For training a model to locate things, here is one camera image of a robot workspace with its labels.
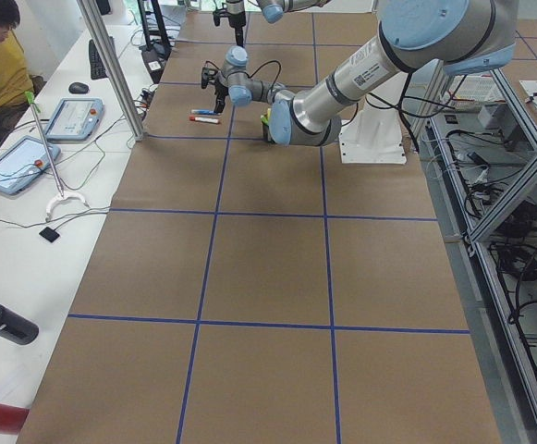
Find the small black square pad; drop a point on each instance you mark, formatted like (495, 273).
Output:
(49, 234)

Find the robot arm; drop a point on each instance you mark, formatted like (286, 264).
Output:
(467, 36)
(274, 10)

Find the black computer mouse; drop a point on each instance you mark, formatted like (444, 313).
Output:
(78, 88)

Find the black thermos bottle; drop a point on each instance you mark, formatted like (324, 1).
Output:
(16, 328)

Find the teach pendant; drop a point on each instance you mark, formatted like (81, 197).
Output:
(74, 120)
(21, 164)

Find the black keyboard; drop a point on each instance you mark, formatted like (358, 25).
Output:
(97, 67)

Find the near teach pendant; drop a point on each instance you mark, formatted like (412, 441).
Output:
(21, 164)

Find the white paper notebook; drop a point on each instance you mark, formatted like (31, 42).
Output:
(479, 88)

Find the brown paper table cover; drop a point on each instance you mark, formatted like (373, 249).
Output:
(244, 292)

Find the black monitor stand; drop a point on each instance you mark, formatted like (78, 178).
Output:
(154, 53)

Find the black mesh pen cup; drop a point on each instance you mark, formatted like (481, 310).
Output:
(266, 135)

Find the far teach pendant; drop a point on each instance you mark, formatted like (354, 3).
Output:
(74, 120)

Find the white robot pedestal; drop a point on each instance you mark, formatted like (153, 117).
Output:
(372, 137)

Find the blue marker pen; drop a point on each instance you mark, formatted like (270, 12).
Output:
(203, 112)

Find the aluminium frame post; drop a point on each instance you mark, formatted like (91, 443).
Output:
(98, 31)

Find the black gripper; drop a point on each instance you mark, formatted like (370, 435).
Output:
(237, 19)
(222, 89)

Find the red capped white marker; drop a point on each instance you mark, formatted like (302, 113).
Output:
(206, 120)

